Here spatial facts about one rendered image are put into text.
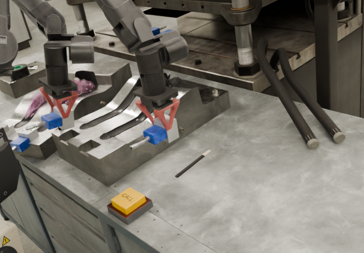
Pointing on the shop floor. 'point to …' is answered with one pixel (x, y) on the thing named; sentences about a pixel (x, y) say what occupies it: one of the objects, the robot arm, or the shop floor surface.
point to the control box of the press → (324, 28)
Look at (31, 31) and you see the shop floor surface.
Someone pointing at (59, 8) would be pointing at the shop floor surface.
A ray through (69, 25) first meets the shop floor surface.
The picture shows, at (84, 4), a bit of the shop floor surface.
